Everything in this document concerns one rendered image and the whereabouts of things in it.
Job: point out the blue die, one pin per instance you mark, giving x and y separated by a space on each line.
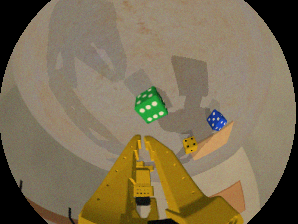
216 120

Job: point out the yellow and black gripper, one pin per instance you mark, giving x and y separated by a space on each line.
113 201

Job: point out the yellow die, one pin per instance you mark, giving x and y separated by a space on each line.
190 145

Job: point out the green die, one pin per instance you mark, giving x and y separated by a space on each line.
150 105

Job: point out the tan mat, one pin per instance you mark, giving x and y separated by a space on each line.
212 142

